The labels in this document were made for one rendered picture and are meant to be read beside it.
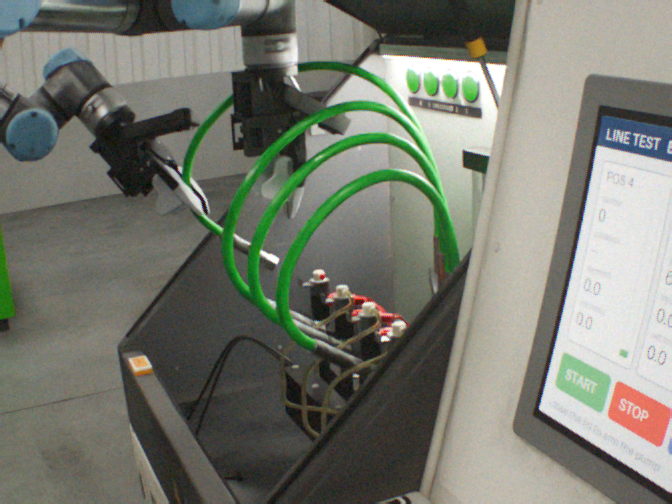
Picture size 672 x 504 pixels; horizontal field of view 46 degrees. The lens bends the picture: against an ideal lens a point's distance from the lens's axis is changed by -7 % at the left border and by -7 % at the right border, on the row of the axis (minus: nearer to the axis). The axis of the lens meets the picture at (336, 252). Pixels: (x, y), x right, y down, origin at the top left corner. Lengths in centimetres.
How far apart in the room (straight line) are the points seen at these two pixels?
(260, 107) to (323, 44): 731
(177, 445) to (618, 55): 76
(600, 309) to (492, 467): 22
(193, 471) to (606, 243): 62
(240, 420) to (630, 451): 90
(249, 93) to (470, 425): 53
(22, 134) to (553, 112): 73
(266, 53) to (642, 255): 60
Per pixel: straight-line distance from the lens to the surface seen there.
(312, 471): 90
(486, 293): 86
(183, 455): 114
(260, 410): 150
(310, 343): 95
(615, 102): 74
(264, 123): 110
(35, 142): 120
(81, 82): 133
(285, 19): 111
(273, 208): 98
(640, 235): 70
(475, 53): 90
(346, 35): 854
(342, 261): 158
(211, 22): 101
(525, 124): 84
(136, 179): 128
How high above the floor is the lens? 150
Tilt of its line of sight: 16 degrees down
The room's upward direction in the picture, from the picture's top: 3 degrees counter-clockwise
